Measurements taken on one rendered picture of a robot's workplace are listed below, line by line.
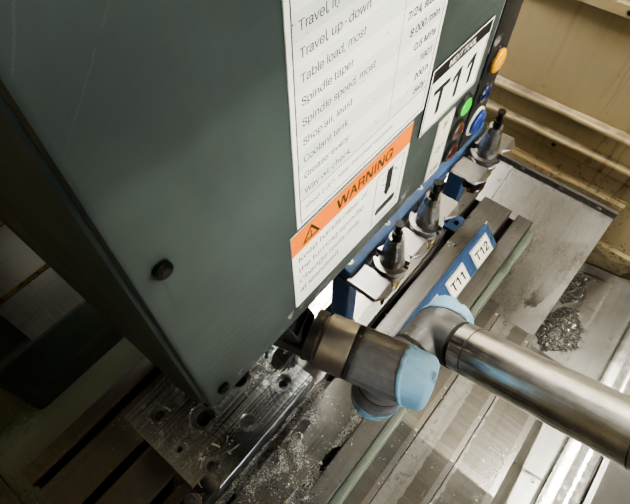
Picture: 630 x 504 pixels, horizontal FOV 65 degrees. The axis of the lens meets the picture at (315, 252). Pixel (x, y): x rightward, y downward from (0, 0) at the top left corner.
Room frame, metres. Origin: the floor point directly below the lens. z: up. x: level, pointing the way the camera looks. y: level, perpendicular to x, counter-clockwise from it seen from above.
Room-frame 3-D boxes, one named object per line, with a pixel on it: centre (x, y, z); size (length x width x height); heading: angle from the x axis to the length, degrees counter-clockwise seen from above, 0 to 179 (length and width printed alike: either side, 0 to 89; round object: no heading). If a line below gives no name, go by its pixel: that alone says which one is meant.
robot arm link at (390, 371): (0.22, -0.10, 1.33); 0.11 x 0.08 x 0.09; 65
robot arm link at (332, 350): (0.25, -0.03, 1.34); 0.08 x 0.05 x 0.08; 155
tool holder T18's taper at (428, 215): (0.54, -0.20, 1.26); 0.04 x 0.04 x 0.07
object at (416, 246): (0.49, -0.17, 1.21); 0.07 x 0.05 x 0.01; 50
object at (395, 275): (0.45, -0.13, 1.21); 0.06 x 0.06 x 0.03
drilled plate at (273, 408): (0.29, 0.19, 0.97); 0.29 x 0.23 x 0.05; 140
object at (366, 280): (0.41, -0.10, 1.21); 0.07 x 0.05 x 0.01; 50
